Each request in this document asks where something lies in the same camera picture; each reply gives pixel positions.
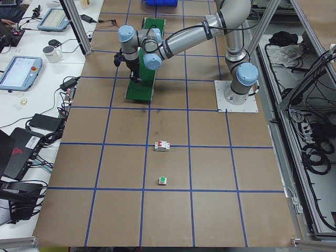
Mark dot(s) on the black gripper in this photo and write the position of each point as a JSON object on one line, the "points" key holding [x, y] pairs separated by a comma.
{"points": [[132, 67]]}

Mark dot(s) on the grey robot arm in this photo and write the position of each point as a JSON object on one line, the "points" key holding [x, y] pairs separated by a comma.
{"points": [[227, 21]]}

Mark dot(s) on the green conveyor belt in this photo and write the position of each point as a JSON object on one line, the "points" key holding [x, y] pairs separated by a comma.
{"points": [[144, 90]]}

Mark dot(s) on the white red circuit breaker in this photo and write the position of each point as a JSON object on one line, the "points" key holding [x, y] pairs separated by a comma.
{"points": [[162, 146]]}

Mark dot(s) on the blue plastic bin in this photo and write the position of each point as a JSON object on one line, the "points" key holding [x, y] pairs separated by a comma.
{"points": [[172, 3]]}

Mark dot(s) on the black power adapter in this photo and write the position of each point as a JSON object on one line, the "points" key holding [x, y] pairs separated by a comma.
{"points": [[87, 18]]}

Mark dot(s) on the white mug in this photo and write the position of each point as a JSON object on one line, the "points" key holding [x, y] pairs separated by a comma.
{"points": [[52, 54]]}

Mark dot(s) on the blue teach pendant far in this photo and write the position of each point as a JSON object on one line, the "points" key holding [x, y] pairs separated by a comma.
{"points": [[54, 20]]}

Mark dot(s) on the blue teach pendant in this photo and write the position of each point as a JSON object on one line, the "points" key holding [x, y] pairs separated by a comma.
{"points": [[21, 73], [54, 20]]}

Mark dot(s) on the black power brick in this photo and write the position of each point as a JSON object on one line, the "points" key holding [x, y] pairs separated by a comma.
{"points": [[46, 122]]}

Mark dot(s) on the green push button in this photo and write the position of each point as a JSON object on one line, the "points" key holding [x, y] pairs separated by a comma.
{"points": [[162, 180]]}

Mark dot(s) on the blue teach pendant near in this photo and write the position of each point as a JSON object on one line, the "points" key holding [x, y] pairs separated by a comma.
{"points": [[21, 73]]}

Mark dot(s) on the black laptop red logo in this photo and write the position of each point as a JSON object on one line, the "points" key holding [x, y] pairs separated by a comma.
{"points": [[16, 149]]}

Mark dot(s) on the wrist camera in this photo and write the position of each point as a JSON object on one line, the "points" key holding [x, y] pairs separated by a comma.
{"points": [[118, 58]]}

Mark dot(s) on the aluminium frame post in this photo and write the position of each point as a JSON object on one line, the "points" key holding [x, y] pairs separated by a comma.
{"points": [[77, 26]]}

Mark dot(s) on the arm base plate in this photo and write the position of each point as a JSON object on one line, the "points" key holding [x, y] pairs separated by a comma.
{"points": [[228, 101]]}

